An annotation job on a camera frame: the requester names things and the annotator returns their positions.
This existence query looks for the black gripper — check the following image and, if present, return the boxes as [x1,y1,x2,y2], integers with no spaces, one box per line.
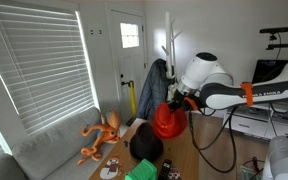
[167,90,192,112]

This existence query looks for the orange hat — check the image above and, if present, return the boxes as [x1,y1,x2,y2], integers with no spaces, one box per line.
[152,102,187,139]

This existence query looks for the black hat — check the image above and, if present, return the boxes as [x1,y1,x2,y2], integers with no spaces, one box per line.
[130,123,163,162]

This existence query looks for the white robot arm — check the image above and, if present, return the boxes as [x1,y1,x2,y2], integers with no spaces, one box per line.
[167,52,288,180]

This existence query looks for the dark grey jacket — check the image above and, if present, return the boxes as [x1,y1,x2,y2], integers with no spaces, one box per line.
[136,59,174,120]

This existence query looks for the wooden side table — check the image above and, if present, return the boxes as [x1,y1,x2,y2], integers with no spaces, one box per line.
[89,117,200,180]

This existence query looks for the yellow black door bar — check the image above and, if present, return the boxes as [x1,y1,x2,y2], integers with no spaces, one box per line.
[121,80,137,126]

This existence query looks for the white coat rack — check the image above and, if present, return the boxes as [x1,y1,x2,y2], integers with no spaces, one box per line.
[161,12,181,79]

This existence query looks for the black remote control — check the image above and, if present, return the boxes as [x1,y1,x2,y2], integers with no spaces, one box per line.
[158,159,172,180]

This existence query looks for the orange octopus plush toy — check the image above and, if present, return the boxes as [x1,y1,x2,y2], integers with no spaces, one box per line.
[77,110,121,165]

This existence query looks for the green plastic box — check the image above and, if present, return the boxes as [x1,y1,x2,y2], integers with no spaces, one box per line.
[124,159,157,180]

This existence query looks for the white drawer cabinet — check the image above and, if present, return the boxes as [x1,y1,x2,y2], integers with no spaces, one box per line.
[223,102,288,140]

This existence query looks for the white entry door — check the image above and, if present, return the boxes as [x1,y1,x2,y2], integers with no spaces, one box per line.
[110,10,144,124]

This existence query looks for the black monitor screen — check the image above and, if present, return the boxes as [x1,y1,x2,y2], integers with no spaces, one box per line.
[252,59,288,84]

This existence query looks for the grey sofa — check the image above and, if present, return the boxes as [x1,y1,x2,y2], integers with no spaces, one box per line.
[0,106,125,180]

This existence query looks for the white window blinds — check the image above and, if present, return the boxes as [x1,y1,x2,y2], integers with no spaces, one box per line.
[0,0,98,147]

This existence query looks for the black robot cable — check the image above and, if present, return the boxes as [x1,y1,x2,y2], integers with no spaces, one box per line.
[187,105,238,174]

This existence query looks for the black camera on boom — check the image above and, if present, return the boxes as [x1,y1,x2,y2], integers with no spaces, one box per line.
[259,27,288,50]

